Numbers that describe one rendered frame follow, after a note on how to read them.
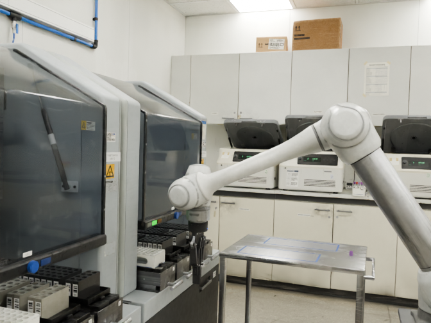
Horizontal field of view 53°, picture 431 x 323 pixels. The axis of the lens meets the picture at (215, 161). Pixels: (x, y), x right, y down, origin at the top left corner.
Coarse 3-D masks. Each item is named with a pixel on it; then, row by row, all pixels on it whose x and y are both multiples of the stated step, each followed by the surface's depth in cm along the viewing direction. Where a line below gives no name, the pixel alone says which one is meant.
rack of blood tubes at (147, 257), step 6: (138, 252) 166; (144, 252) 167; (150, 252) 167; (156, 252) 168; (162, 252) 169; (138, 258) 175; (144, 258) 174; (150, 258) 163; (156, 258) 164; (162, 258) 169; (138, 264) 164; (144, 264) 163; (150, 264) 163; (156, 264) 164
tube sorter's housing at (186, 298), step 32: (128, 96) 158; (160, 96) 223; (128, 128) 151; (128, 160) 152; (128, 192) 152; (128, 224) 153; (128, 256) 154; (128, 288) 155; (192, 288) 192; (160, 320) 161; (192, 320) 193
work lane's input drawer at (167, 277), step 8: (160, 264) 166; (168, 264) 168; (144, 272) 161; (152, 272) 160; (160, 272) 161; (168, 272) 166; (144, 280) 162; (152, 280) 160; (160, 280) 159; (168, 280) 166; (160, 288) 160
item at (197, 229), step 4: (188, 224) 160; (192, 224) 158; (196, 224) 157; (200, 224) 157; (204, 224) 158; (188, 228) 160; (192, 228) 158; (196, 228) 157; (200, 228) 157; (204, 228) 158; (192, 232) 158; (196, 232) 157; (200, 232) 158; (192, 236) 158; (196, 236) 157; (200, 236) 161; (196, 240) 158
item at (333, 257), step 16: (240, 240) 212; (256, 240) 213; (272, 240) 214; (288, 240) 215; (304, 240) 216; (224, 256) 186; (240, 256) 184; (256, 256) 182; (272, 256) 183; (288, 256) 184; (304, 256) 185; (320, 256) 185; (336, 256) 186; (352, 256) 187; (224, 272) 187; (352, 272) 168; (224, 288) 188; (224, 304) 189; (224, 320) 190
